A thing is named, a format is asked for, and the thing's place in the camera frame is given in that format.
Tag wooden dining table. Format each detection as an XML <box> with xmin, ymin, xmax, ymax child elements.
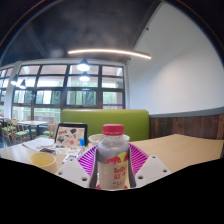
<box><xmin>16</xmin><ymin>119</ymin><xmax>48</xmax><ymax>140</ymax></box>

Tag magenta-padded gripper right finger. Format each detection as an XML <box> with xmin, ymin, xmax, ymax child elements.
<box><xmin>127</xmin><ymin>143</ymin><xmax>172</xmax><ymax>188</ymax></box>

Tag yellow cup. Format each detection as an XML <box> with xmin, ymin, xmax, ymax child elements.
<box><xmin>28</xmin><ymin>151</ymin><xmax>58</xmax><ymax>174</ymax></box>

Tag group of green-seated wooden chairs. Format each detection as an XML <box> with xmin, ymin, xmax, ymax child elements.
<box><xmin>0</xmin><ymin>118</ymin><xmax>58</xmax><ymax>145</ymax></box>

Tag green bench backrest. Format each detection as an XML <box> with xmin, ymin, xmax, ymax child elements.
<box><xmin>60</xmin><ymin>108</ymin><xmax>150</xmax><ymax>142</ymax></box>

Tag sticker-covered black laptop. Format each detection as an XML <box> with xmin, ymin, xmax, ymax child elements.
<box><xmin>54</xmin><ymin>122</ymin><xmax>89</xmax><ymax>148</ymax></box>

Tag white paper sheet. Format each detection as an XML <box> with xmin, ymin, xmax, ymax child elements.
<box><xmin>21</xmin><ymin>137</ymin><xmax>56</xmax><ymax>152</ymax></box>

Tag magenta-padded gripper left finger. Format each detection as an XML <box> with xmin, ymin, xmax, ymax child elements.
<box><xmin>54</xmin><ymin>143</ymin><xmax>101</xmax><ymax>190</ymax></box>

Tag red-capped drink bottle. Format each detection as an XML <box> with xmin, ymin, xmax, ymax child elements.
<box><xmin>96</xmin><ymin>123</ymin><xmax>130</xmax><ymax>190</ymax></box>

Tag group of pendant lamps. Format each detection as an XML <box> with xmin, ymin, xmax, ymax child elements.
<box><xmin>9</xmin><ymin>58</ymin><xmax>92</xmax><ymax>90</ymax></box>

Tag long linear ceiling light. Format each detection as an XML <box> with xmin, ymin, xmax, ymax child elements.
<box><xmin>67</xmin><ymin>48</ymin><xmax>152</xmax><ymax>60</ymax></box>

